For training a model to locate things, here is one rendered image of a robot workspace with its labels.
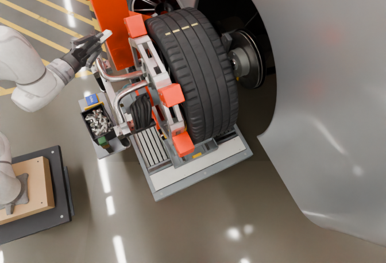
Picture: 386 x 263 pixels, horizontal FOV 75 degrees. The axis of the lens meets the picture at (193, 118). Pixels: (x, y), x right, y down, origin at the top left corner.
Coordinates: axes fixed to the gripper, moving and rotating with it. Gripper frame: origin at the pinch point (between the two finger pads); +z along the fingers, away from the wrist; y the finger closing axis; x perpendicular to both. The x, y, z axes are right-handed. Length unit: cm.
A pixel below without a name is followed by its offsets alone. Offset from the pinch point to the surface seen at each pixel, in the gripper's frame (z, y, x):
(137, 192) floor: -27, -120, 11
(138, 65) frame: 17.7, -33.1, 10.0
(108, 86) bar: -10.7, -18.2, -2.4
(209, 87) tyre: 5.6, -17.6, -44.9
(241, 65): 40, -34, -43
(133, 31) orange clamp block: 12.3, -4.7, -4.0
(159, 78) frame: -3.3, -11.2, -27.8
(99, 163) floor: -26, -108, 46
